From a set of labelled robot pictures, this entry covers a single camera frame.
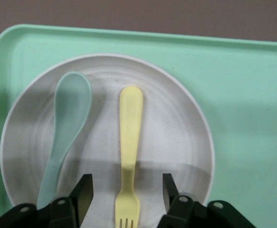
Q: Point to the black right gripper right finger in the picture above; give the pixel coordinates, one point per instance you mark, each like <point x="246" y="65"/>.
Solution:
<point x="170" y="194"/>

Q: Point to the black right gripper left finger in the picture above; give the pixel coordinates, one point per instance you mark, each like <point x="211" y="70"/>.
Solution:
<point x="84" y="197"/>

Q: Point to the yellow plastic fork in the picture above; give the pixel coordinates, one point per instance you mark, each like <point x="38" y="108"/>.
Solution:
<point x="130" y="118"/>

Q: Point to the white speckled round plate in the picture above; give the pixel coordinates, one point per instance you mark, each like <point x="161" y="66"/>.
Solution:
<point x="167" y="118"/>

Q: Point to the pale green plastic spoon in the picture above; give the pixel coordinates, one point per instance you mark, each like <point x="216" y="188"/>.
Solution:
<point x="72" y="99"/>

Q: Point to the mint green rectangular tray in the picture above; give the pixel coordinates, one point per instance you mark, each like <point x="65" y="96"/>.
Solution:
<point x="235" y="95"/>

